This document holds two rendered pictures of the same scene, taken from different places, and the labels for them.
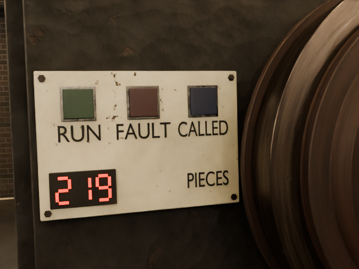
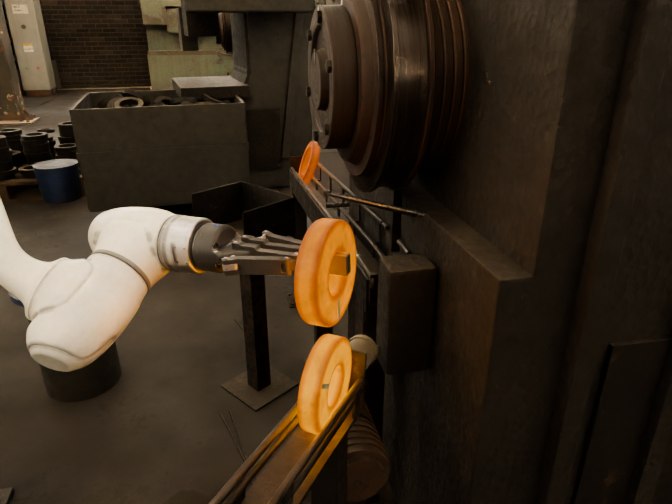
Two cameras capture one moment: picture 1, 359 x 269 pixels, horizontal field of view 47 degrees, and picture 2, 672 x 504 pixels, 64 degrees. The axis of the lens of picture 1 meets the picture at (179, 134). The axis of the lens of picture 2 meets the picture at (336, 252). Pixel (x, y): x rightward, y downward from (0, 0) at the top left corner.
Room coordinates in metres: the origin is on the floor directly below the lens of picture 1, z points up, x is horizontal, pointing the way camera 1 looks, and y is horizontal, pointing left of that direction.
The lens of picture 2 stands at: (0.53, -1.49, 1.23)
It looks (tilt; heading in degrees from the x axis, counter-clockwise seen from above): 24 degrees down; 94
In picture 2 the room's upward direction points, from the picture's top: straight up
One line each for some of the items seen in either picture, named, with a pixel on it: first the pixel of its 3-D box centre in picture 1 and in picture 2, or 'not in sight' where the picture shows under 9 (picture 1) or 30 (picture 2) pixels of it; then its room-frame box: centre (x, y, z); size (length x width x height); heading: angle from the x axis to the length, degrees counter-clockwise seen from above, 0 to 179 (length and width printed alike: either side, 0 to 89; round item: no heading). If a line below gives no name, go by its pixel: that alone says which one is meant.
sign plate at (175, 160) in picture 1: (142, 141); not in sight; (0.54, 0.05, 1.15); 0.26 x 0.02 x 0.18; 106
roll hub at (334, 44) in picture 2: not in sight; (328, 79); (0.43, -0.34, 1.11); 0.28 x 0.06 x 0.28; 106
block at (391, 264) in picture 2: not in sight; (406, 314); (0.60, -0.53, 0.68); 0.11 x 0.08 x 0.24; 16
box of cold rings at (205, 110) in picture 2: not in sight; (167, 148); (-0.90, 2.14, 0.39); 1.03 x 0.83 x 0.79; 20
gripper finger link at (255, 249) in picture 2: not in sight; (266, 257); (0.38, -0.78, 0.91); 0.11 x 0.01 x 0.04; 160
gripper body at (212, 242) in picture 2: not in sight; (231, 249); (0.32, -0.75, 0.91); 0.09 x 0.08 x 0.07; 161
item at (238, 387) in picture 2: not in sight; (249, 296); (0.12, 0.10, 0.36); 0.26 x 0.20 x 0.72; 141
